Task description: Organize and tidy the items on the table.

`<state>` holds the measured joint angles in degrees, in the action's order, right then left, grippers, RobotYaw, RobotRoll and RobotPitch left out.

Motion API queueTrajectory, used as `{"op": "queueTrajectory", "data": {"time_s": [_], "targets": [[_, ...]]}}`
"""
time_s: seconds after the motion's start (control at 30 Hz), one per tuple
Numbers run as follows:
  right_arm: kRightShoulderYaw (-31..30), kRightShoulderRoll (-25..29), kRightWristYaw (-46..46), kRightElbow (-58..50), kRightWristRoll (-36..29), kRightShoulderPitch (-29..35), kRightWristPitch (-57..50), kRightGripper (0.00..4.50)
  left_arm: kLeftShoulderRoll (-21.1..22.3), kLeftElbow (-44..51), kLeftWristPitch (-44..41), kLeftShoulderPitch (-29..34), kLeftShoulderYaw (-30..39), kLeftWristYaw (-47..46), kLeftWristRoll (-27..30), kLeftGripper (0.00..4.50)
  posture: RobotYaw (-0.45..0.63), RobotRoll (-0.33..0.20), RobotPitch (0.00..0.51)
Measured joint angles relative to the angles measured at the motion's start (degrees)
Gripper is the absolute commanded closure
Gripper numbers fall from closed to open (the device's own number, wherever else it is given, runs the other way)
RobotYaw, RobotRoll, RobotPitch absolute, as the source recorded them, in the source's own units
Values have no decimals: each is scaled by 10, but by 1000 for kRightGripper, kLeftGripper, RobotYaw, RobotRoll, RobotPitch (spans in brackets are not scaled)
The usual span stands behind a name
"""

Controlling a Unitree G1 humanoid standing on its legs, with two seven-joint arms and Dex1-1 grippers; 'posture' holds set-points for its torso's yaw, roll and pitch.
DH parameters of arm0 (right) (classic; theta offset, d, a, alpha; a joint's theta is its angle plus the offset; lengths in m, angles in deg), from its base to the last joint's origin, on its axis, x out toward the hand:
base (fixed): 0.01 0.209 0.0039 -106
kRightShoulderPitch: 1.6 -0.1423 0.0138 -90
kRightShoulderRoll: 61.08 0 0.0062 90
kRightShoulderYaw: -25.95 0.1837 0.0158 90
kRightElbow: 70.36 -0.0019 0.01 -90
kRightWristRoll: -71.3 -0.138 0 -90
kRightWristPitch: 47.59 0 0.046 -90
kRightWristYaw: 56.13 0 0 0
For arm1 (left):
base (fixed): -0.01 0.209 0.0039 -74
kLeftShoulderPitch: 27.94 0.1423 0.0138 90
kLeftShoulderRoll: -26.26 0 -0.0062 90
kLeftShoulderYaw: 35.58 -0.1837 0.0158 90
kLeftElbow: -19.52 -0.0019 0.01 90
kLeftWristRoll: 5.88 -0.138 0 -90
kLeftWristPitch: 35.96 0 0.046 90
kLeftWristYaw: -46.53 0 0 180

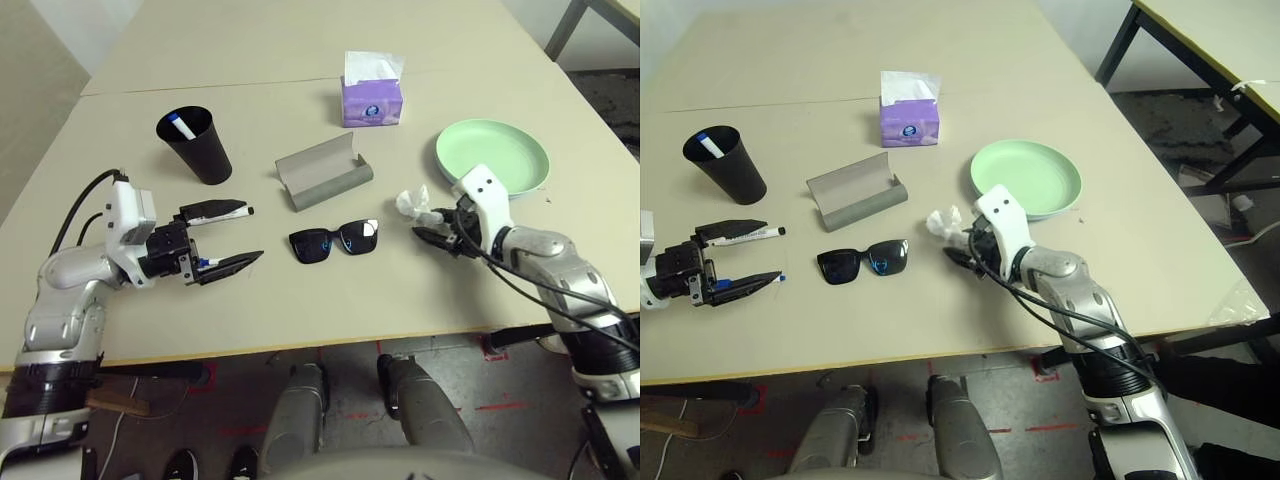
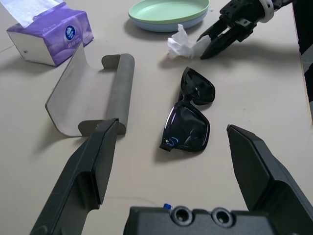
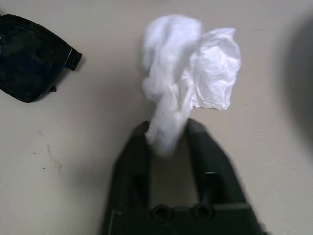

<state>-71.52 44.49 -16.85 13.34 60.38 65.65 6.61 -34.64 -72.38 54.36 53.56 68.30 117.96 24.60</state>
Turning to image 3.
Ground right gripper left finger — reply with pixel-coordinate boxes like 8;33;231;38
105;120;153;222

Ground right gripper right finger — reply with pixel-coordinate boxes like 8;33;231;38
180;119;248;210

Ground white tissue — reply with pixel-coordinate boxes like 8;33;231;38
141;15;242;158

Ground black sunglasses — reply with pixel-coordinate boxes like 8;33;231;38
0;14;83;104

